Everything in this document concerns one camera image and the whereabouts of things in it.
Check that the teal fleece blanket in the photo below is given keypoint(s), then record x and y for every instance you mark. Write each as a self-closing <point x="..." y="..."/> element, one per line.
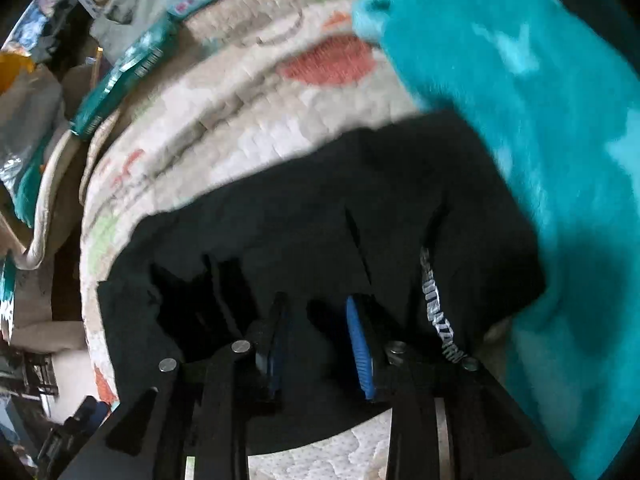
<point x="530" y="110"/>

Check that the yellow object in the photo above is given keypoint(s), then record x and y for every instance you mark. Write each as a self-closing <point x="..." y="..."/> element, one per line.
<point x="12" y="72"/>

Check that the quilted patterned bed cover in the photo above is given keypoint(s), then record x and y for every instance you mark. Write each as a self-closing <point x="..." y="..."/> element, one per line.
<point x="225" y="110"/>

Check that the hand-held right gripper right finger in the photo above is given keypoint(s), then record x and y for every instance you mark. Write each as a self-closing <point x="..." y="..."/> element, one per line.
<point x="361" y="355"/>

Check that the teal wet wipes pack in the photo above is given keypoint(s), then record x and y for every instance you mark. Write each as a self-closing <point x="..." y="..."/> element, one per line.
<point x="120" y="80"/>

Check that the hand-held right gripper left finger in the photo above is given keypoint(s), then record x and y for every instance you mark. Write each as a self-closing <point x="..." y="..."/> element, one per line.
<point x="274" y="355"/>

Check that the black pants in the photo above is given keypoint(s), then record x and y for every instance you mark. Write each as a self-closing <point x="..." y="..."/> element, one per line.
<point x="300" y="210"/>

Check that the silver foil bag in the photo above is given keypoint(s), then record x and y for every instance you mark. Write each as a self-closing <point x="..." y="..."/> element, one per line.
<point x="25" y="130"/>

